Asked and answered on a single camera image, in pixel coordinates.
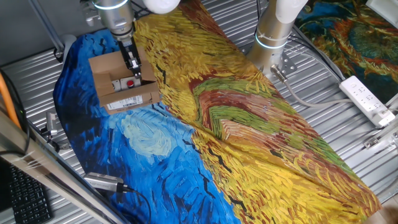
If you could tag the grey frame pole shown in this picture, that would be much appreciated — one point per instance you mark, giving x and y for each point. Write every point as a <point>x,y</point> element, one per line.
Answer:
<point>46,28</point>

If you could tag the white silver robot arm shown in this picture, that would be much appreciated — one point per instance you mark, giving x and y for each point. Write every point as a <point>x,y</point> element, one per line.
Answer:
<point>270,28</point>

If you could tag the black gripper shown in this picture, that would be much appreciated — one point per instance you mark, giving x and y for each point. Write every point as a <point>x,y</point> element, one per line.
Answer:
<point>129,51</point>

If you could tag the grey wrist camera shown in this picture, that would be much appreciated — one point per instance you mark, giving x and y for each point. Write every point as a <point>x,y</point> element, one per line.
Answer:
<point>90,17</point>

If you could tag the small silver clamp device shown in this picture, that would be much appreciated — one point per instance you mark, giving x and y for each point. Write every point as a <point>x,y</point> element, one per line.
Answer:
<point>51,121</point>

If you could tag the black computer keyboard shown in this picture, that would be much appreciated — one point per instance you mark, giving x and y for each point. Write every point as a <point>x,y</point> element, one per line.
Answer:
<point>29,199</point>

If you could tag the wheatfield painting print tablecloth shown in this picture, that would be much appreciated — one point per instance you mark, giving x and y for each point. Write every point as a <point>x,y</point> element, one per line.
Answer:
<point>217,124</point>

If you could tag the grey mount plate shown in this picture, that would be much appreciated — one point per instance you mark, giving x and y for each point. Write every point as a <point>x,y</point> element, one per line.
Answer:
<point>69,43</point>

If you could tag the brown cardboard shipping box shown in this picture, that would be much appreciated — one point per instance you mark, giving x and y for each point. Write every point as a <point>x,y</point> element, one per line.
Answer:
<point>124,90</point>

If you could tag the silver depth camera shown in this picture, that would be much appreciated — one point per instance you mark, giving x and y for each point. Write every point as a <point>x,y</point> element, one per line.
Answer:
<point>102,181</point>

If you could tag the metal corner bracket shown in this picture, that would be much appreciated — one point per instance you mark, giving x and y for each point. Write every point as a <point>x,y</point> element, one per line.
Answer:
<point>371,142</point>

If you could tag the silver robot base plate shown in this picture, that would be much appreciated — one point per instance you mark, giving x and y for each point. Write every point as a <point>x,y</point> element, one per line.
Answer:
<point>287,63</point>

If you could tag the red push button box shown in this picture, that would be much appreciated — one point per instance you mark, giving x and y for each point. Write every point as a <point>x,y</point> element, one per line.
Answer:
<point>130,83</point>

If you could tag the white power strip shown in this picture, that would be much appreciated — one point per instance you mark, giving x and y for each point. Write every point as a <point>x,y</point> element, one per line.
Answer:
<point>367,101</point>

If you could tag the white flat object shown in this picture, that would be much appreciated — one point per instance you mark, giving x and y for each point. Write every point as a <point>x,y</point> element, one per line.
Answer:
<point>384,7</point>

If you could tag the aluminium frame bar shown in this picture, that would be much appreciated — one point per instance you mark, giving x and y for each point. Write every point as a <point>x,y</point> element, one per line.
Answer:
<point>40,166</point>

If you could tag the sunflower painting print cloth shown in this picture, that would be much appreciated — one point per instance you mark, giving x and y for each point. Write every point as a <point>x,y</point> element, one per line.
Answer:
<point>351,40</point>

